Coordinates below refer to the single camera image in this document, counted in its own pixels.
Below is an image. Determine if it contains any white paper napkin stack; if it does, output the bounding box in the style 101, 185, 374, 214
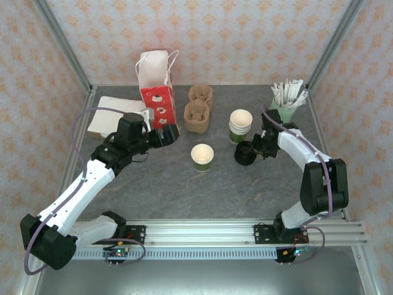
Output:
87, 95, 147, 141

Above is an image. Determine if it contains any aluminium frame post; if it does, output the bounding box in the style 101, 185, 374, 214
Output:
33, 0, 94, 95
306, 0, 366, 90

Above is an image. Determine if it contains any small circuit board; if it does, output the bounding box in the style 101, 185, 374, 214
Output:
103, 248, 130, 259
282, 245, 311, 258

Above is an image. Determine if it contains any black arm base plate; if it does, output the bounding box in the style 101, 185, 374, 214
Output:
253, 223, 309, 246
122, 225, 147, 246

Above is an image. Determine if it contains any mint green straw holder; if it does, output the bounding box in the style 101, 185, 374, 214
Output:
268, 97, 298, 124

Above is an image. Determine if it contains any brown pulp cup carrier stack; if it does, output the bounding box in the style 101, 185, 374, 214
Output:
183, 92, 215, 135

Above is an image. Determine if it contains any slotted grey cable duct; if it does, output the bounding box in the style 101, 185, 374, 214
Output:
75, 249, 279, 261

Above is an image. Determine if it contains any red white paper gift bag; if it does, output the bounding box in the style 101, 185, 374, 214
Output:
134, 49, 181, 130

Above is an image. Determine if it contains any grey metal sheet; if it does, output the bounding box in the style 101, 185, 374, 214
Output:
33, 258, 369, 295

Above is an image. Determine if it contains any black plastic lid stack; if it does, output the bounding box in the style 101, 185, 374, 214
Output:
235, 144, 257, 167

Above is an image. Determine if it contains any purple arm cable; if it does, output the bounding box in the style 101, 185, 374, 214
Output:
23, 107, 148, 276
262, 104, 335, 230

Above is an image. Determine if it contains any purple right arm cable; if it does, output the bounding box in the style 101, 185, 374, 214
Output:
262, 104, 335, 230

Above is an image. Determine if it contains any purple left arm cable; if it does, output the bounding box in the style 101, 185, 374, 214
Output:
23, 107, 148, 276

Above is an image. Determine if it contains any wide aluminium mounting rail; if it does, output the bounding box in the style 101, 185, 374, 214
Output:
72, 218, 368, 246

